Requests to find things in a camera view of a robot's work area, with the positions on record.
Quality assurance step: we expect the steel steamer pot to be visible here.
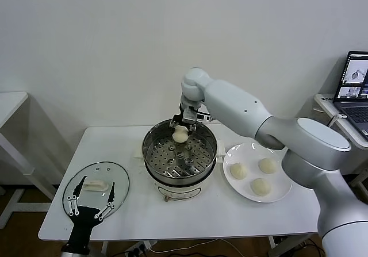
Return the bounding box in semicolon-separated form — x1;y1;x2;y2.
133;140;227;203

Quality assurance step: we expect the stainless steel steamer basket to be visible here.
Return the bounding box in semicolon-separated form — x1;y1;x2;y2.
142;118;219;183

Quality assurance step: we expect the white floor cable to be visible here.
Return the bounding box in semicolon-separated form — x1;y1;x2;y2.
149;238;251;257

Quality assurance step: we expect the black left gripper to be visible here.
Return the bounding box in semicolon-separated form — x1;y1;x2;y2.
66;175;117;254

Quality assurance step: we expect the white square side table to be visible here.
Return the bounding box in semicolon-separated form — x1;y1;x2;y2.
0;91;58;229

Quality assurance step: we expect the white desk with rounded edge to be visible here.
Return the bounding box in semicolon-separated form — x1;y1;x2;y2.
313;93;368;189

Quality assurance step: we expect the white round plate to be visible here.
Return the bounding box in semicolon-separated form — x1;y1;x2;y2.
223;143;293;203

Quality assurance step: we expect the glass lid with white handle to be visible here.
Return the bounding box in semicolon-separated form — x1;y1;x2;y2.
62;161;130;218

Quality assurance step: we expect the grey open laptop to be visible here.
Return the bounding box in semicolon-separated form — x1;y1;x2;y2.
333;51;368;141

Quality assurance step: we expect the black floor cable bundle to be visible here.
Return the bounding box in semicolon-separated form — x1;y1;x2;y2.
275;236;323;257

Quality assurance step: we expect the white steamed baozi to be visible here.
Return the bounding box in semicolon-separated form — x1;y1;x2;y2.
250;178;273;197
229;162;249;181
258;157;278;174
171;125;189;143

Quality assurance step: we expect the white laptop cable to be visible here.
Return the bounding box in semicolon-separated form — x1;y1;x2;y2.
327;112;349;130

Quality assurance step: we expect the white power strip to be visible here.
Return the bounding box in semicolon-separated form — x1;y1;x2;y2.
126;240;158;255

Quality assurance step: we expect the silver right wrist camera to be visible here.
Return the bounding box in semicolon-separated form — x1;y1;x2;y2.
179;107;213;125

